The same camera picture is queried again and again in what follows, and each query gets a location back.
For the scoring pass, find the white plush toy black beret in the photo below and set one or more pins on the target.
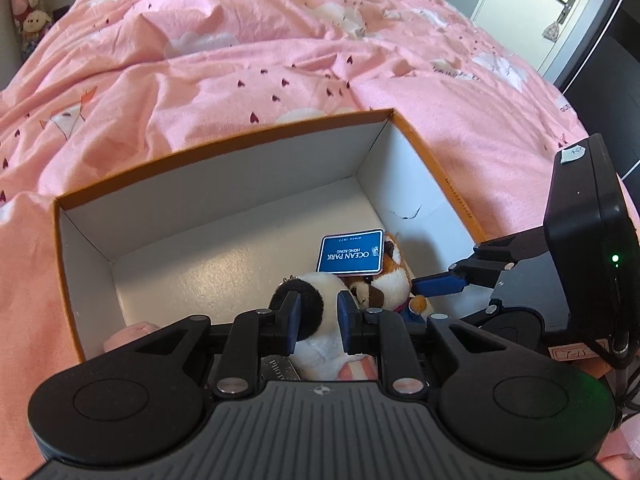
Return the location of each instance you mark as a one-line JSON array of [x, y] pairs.
[[320, 345]]

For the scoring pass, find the brown plush toy blue tag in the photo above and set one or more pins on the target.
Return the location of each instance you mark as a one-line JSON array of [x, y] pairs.
[[390, 270]]

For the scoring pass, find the dark wardrobe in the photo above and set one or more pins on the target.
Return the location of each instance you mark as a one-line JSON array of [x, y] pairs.
[[610, 85]]

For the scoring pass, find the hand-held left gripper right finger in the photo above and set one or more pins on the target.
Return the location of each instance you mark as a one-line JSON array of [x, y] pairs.
[[344, 325]]

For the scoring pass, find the orange cardboard box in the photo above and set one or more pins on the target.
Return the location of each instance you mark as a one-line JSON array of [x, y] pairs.
[[225, 270]]

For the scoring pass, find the dark photo album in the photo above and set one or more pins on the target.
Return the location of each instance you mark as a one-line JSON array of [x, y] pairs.
[[277, 370]]

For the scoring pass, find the clear tube of plush toys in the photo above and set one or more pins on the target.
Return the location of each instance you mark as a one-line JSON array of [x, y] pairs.
[[30, 20]]

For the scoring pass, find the pink printed quilt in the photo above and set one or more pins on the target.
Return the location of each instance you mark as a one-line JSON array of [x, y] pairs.
[[250, 60]]

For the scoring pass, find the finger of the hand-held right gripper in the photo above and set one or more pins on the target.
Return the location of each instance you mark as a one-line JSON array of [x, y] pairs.
[[440, 284]]

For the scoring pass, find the pink fabric pouch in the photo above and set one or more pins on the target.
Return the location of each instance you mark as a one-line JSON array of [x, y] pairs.
[[132, 334]]

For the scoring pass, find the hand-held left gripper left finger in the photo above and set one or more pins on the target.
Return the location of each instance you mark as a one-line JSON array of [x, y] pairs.
[[294, 325]]

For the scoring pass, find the white door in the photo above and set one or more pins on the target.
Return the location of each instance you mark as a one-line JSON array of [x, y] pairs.
[[520, 0]]

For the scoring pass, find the small hanging fabric pouch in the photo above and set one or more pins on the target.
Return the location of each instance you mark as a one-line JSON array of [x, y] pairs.
[[551, 31]]

